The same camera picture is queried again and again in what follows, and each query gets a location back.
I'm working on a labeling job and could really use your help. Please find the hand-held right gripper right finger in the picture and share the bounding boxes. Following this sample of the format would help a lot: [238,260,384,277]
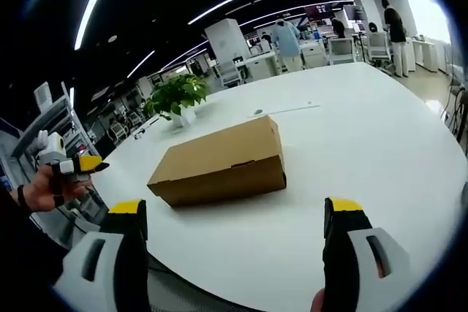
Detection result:
[321,197,411,312]

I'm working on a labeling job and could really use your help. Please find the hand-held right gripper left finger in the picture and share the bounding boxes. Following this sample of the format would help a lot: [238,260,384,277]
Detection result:
[54,198,150,312]

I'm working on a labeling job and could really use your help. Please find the brown cardboard shoe box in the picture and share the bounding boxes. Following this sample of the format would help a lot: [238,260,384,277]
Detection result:
[146,114,287,208]

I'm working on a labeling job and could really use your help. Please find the person's left hand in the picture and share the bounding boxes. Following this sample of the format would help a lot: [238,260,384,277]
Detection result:
[27,163,94,213]

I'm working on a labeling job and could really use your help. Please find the person's right hand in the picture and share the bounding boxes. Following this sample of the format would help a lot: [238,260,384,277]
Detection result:
[309,288,327,312]

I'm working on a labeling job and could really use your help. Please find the black wristband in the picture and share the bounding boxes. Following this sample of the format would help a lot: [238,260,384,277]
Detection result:
[16,183,29,208]

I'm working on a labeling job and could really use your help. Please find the green potted plant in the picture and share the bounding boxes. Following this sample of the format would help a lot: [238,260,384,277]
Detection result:
[143,73,210,129]

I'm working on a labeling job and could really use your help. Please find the thin white strip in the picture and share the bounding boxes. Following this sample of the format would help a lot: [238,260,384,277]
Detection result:
[247,104,321,118]

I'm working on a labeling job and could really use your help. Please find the white office chair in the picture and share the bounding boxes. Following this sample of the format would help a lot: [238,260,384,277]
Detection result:
[326,36,356,67]
[214,59,245,89]
[366,30,393,69]

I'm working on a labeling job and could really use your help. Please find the white square pillar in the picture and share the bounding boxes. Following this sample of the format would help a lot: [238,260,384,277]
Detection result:
[203,18,250,68]

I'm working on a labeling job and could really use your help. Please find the white office desk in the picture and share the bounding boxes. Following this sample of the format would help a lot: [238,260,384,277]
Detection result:
[243,51,279,83]

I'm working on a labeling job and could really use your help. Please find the black cable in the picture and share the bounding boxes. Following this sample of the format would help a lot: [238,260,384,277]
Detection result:
[439,63,468,141]

